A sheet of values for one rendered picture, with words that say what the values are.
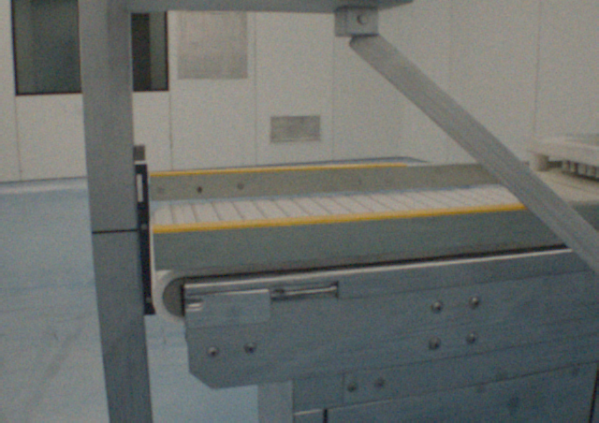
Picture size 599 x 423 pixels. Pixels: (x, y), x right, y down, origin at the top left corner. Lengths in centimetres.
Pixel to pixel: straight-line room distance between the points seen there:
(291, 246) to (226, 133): 528
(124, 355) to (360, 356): 38
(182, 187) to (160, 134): 489
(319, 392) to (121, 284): 31
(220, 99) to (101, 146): 499
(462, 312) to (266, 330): 19
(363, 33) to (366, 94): 583
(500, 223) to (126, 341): 50
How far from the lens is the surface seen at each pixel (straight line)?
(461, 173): 84
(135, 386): 84
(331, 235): 49
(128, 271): 77
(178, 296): 49
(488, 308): 58
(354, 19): 48
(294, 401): 59
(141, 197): 74
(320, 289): 50
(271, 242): 48
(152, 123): 559
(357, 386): 60
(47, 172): 558
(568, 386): 77
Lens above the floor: 97
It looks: 11 degrees down
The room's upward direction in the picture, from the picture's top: straight up
